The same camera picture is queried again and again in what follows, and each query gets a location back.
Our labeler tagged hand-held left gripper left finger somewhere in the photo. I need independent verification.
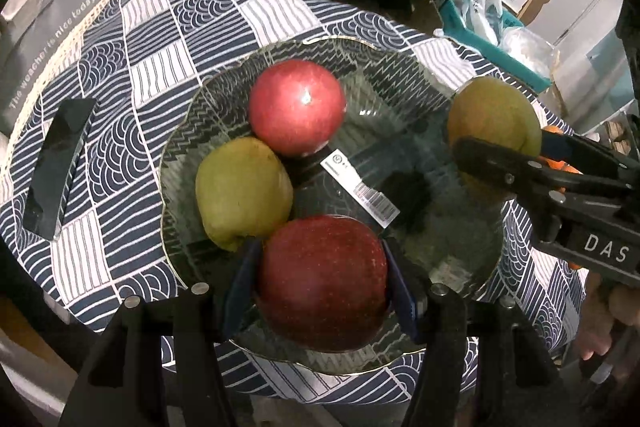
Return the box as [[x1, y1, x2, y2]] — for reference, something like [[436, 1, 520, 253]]
[[57, 237, 263, 427]]

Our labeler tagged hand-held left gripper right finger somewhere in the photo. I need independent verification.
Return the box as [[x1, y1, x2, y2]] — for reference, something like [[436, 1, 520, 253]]
[[382, 237, 571, 427]]

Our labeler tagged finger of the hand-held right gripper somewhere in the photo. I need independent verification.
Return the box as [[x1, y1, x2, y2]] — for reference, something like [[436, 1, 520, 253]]
[[452, 136, 626, 243], [542, 129, 640, 188]]

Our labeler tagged orange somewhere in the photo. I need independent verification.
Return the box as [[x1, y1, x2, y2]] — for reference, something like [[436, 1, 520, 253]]
[[542, 124, 583, 178]]

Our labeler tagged yellow green pear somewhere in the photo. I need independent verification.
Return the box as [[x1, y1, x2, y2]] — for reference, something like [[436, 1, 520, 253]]
[[195, 137, 294, 253], [446, 76, 543, 202]]

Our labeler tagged red apple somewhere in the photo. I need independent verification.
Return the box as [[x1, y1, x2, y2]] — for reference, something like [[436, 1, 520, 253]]
[[256, 214, 390, 354], [248, 59, 347, 158]]

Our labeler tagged ribbed glass bowl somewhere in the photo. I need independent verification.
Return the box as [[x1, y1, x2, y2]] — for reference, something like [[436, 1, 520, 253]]
[[160, 36, 506, 375]]

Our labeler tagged person's right hand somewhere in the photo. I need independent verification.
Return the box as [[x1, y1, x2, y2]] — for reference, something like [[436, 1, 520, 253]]
[[575, 277, 640, 360]]

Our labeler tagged clear plastic bag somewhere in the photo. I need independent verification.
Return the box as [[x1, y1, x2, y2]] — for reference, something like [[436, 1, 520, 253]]
[[500, 27, 558, 80]]

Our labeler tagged teal plastic bin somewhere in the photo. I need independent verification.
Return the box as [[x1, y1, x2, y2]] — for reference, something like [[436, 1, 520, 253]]
[[430, 0, 551, 92]]

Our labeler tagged black smartphone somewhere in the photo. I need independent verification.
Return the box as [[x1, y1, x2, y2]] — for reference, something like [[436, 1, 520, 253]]
[[22, 98, 98, 240]]

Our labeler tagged blue white patterned tablecloth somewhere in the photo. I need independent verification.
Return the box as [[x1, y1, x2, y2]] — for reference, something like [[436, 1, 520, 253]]
[[0, 0, 588, 408]]

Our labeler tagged grey printed tote bag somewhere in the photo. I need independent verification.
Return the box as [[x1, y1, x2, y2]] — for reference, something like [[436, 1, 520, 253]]
[[0, 0, 118, 135]]

